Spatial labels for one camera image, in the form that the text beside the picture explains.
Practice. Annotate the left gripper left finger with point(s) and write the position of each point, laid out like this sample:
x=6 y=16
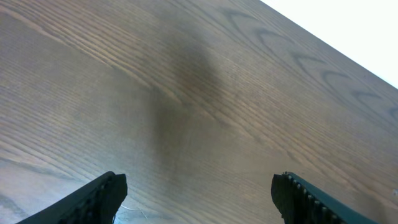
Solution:
x=97 y=202

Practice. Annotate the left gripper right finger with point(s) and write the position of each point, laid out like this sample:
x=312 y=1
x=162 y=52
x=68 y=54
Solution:
x=300 y=202

